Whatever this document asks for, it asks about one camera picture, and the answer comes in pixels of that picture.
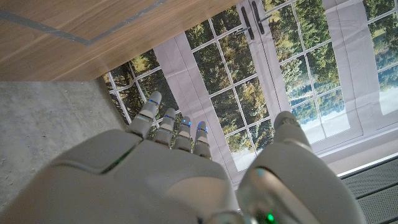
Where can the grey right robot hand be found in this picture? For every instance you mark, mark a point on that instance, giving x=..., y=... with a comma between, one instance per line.
x=149, y=186

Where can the printed window backdrop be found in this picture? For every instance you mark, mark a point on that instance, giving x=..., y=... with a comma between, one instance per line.
x=248, y=77

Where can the grey perforated floor grille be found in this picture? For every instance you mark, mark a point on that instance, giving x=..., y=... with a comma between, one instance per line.
x=373, y=186

